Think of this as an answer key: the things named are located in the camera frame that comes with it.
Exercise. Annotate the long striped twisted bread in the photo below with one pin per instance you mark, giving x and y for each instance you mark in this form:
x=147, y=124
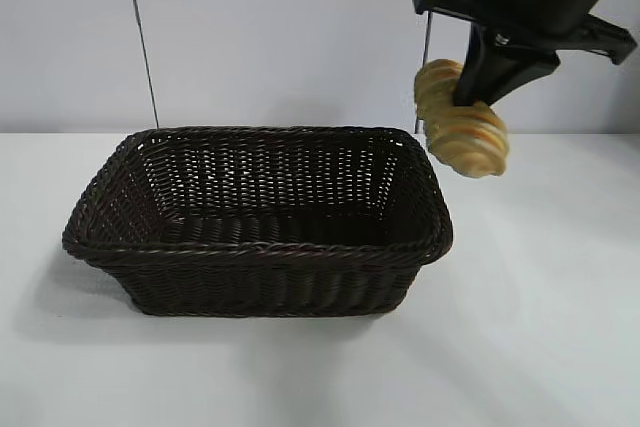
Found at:
x=470, y=147

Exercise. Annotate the dark brown woven wicker basket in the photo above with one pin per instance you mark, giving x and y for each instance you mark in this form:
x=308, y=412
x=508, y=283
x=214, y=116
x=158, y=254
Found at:
x=260, y=277

